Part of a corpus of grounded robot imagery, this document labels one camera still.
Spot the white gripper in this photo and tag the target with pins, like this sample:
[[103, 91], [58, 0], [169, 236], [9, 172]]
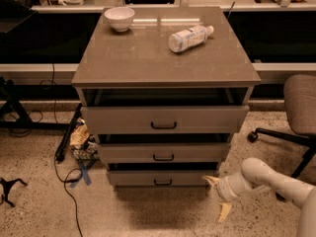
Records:
[[223, 189]]

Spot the grey drawer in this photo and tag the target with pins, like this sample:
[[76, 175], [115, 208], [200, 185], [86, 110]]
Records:
[[154, 120], [163, 152], [158, 178]]

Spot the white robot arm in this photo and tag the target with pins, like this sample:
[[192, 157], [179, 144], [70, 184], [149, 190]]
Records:
[[256, 176]]

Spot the grey drawer cabinet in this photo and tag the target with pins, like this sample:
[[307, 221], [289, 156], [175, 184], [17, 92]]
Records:
[[137, 68]]

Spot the grey office chair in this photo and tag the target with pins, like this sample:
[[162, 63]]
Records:
[[300, 106]]

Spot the blue tape cross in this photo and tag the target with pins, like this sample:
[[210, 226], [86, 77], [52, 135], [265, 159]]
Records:
[[84, 166]]

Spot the snack bags on floor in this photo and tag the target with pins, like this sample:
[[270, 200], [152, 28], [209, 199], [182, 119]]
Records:
[[82, 143]]

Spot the white plastic bottle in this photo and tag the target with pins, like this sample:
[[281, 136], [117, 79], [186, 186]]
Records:
[[188, 38]]

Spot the black power strip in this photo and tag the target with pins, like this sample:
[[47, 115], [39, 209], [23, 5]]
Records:
[[59, 153]]

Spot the white ceramic bowl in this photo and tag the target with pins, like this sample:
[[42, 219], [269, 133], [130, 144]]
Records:
[[120, 18]]

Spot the black table leg stand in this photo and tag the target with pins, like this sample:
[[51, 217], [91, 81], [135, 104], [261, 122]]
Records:
[[23, 121]]

